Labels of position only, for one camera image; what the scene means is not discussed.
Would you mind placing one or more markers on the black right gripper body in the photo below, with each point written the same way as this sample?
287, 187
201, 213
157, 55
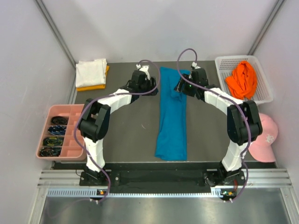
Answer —
188, 88

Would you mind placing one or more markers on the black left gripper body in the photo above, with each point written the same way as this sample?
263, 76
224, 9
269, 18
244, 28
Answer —
145, 87

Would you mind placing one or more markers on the blue t shirt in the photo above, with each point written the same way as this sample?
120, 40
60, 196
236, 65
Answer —
171, 140

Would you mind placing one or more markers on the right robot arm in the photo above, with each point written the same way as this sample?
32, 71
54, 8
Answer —
243, 123

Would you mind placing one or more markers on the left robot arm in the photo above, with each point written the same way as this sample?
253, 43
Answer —
94, 123

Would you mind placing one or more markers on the white perforated plastic basket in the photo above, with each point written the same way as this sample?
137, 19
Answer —
226, 64

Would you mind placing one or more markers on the yellow folded t shirt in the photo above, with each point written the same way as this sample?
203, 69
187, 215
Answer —
93, 87

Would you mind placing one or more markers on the orange crumpled t shirt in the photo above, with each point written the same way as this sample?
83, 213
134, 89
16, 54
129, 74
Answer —
242, 82

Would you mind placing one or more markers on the white folded t shirt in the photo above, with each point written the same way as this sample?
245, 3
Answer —
91, 64

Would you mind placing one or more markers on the pink cap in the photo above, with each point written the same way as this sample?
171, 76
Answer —
261, 149

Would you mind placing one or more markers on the pink compartment tray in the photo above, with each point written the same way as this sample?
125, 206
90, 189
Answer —
57, 141

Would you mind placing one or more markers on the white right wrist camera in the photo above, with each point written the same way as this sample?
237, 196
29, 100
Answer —
195, 66

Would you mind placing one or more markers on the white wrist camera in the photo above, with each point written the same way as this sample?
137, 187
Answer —
145, 69
195, 66

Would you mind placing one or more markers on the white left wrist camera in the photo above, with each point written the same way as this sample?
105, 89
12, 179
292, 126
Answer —
145, 69

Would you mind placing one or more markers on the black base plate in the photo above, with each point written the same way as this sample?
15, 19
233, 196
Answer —
150, 181

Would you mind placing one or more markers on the grey slotted cable duct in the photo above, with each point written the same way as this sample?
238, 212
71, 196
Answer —
97, 193

